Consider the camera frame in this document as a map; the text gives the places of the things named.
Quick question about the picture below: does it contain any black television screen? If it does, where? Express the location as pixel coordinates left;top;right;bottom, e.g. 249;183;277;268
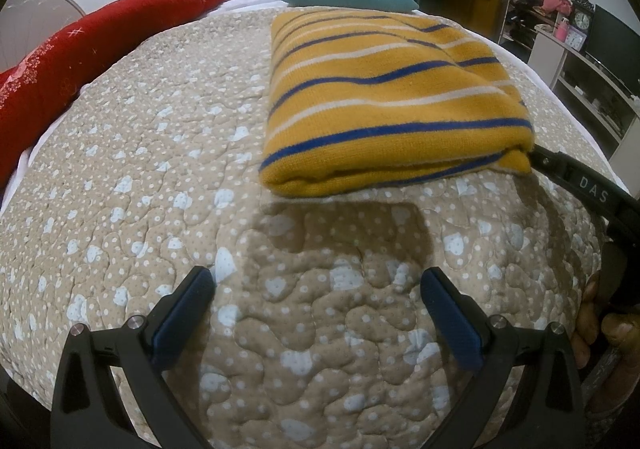
585;4;640;90

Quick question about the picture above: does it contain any dark storage rack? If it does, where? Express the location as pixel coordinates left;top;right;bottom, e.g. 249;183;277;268
497;0;551;50

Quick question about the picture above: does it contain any round standing fan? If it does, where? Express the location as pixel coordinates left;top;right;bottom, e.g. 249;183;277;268
0;0;86;74

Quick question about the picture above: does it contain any red bolster pillow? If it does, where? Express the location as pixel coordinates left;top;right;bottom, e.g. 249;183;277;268
0;0;235;190

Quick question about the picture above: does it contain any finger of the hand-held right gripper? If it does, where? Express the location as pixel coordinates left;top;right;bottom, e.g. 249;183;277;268
527;145;640;230

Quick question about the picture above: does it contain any person's right hand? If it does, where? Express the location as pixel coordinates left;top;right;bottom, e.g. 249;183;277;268
572;273;640;410

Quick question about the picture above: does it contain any dark table clock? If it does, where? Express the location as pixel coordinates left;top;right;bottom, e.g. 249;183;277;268
570;0;596;50

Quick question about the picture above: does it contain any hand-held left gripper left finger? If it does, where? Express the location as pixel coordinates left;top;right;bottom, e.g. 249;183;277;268
50;265;217;449

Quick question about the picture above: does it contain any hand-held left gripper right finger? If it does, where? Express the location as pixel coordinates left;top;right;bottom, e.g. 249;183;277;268
420;266;586;449

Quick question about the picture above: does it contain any beige spotted quilt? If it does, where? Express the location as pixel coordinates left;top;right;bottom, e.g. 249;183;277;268
0;4;631;449

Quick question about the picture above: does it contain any yellow striped sweater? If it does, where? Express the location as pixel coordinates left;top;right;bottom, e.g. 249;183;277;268
257;9;536;200

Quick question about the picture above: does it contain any white shelf unit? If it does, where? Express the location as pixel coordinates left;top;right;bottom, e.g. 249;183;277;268
530;24;640;160

